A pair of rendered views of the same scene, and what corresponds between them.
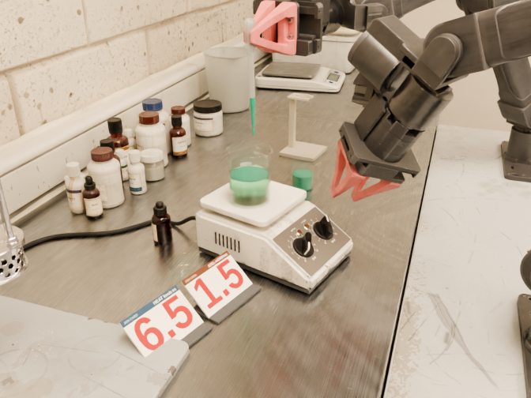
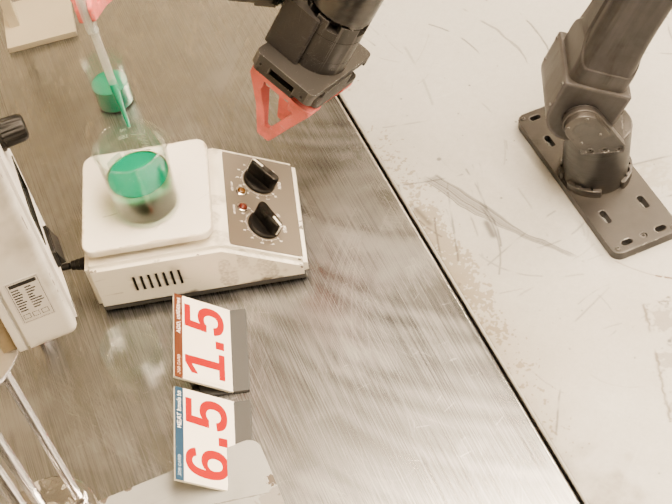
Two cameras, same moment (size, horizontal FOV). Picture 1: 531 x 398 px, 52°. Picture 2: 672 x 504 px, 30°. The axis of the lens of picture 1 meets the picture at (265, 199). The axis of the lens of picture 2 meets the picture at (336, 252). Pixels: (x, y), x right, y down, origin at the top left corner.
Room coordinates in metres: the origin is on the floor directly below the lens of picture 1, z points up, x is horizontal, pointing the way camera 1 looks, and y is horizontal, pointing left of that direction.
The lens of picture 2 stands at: (-0.03, 0.31, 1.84)
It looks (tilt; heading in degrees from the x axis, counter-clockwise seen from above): 51 degrees down; 327
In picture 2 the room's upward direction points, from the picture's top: 11 degrees counter-clockwise
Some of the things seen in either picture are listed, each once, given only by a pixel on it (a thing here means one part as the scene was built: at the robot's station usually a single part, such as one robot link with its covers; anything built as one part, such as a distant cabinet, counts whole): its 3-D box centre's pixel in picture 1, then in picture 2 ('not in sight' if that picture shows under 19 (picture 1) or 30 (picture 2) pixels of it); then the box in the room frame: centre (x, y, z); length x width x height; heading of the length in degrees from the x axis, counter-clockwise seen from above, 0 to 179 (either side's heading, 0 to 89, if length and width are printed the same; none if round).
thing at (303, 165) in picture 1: (303, 173); (109, 81); (0.93, -0.07, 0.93); 0.04 x 0.04 x 0.06
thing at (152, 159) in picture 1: (152, 165); not in sight; (0.98, 0.22, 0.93); 0.05 x 0.05 x 0.05
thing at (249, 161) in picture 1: (251, 176); (142, 176); (0.70, 0.02, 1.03); 0.07 x 0.06 x 0.08; 54
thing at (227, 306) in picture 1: (222, 285); (210, 342); (0.59, 0.06, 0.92); 0.09 x 0.06 x 0.04; 144
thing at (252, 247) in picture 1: (268, 228); (183, 221); (0.70, 0.00, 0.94); 0.22 x 0.13 x 0.08; 56
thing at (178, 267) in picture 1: (186, 268); (131, 350); (0.64, 0.11, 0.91); 0.06 x 0.06 x 0.02
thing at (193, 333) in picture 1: (167, 325); (213, 438); (0.51, 0.12, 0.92); 0.09 x 0.06 x 0.04; 144
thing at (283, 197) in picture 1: (254, 198); (146, 196); (0.72, 0.02, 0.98); 0.12 x 0.12 x 0.01; 55
